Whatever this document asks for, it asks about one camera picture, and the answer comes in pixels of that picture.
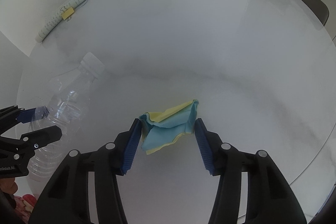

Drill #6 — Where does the clear plastic water bottle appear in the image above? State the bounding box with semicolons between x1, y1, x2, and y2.
28;52;105;182

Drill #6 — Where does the blue yellow paper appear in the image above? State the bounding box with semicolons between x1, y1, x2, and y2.
139;100;199;155

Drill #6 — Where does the person's left hand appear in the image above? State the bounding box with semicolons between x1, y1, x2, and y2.
0;178;18;194

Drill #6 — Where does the white green tube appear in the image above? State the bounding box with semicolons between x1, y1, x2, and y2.
35;0;86;43

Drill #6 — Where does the small yellow clip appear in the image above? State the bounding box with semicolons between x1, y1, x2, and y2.
62;7;75;20

